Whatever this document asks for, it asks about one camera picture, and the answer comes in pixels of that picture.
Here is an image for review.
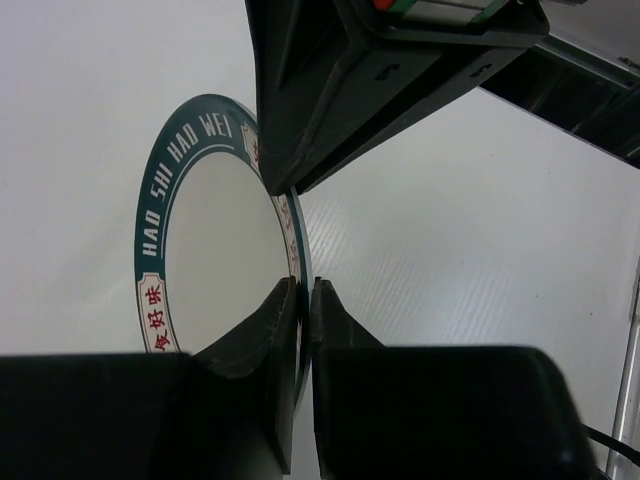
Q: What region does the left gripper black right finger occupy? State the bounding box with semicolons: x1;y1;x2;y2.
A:
310;278;388;479

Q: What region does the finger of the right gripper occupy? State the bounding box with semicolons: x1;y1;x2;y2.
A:
245;1;370;195
294;34;532;193

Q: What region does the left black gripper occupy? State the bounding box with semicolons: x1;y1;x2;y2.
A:
349;1;550;49

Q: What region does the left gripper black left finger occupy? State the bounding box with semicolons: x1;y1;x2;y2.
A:
194;276;299;475

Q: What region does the green rimmed white plate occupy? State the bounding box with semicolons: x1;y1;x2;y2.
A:
133;93;315;421

